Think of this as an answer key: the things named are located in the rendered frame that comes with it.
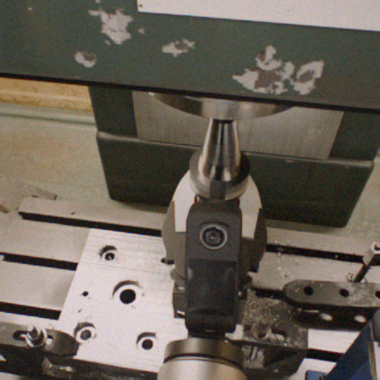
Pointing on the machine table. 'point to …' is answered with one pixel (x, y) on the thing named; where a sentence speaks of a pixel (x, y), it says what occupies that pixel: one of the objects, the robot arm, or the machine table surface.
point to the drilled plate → (133, 366)
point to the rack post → (350, 360)
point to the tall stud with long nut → (368, 262)
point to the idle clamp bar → (353, 296)
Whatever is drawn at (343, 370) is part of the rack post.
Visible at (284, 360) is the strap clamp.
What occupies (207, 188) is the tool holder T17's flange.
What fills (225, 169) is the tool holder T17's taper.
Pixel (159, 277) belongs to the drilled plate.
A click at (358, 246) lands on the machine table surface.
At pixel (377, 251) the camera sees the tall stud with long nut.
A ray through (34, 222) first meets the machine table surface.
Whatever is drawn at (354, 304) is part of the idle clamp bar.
